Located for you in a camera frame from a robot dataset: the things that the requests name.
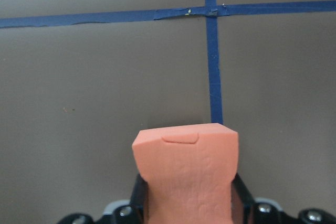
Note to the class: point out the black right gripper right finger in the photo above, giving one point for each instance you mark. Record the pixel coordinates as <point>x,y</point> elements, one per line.
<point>242,202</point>

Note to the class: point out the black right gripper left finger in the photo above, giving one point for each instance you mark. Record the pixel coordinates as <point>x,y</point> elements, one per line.
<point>138,199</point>

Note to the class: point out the orange foam block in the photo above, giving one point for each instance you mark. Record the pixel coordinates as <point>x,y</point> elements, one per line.
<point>189,170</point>

